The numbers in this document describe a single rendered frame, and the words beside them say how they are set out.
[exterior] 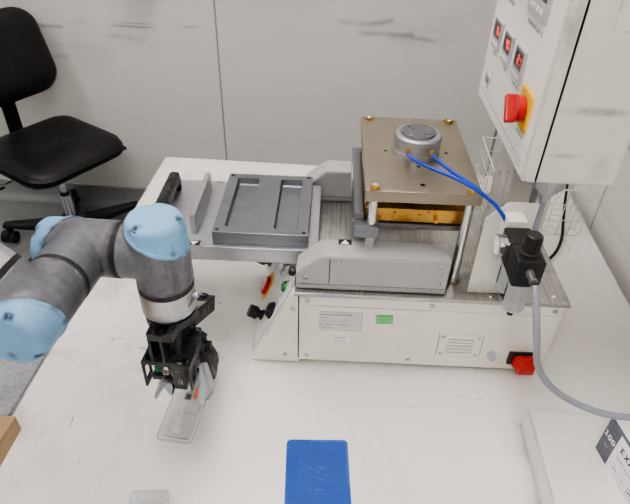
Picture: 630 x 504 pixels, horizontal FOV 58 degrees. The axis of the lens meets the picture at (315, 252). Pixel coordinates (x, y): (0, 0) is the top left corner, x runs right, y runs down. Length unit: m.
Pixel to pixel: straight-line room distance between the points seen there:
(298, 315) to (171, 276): 0.32
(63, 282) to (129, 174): 2.22
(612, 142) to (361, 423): 0.58
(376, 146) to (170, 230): 0.44
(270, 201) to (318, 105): 1.50
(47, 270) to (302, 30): 1.88
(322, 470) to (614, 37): 0.72
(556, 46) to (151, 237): 0.55
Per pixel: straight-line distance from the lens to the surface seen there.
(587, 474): 0.99
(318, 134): 2.58
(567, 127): 0.85
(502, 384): 1.11
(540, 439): 1.00
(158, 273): 0.73
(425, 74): 2.48
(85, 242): 0.74
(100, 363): 1.14
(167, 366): 0.83
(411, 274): 0.94
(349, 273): 0.93
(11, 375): 1.18
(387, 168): 0.94
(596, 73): 0.83
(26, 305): 0.66
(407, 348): 1.05
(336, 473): 0.95
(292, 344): 1.04
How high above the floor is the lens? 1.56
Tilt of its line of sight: 38 degrees down
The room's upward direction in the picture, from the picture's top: 2 degrees clockwise
